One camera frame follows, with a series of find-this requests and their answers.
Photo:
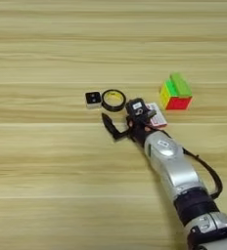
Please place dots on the multicoloured puzzle cube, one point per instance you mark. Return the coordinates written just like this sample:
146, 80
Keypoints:
175, 97

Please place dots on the green rectangular block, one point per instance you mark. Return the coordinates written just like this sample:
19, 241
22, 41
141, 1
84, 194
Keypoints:
180, 85

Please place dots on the pink and white small box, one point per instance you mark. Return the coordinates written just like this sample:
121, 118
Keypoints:
159, 118

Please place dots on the small black and white block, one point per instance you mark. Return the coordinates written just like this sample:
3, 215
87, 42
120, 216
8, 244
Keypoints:
93, 99

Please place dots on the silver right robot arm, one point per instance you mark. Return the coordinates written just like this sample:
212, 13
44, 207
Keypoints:
177, 169

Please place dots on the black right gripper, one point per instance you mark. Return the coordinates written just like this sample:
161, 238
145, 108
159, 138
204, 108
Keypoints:
136, 128

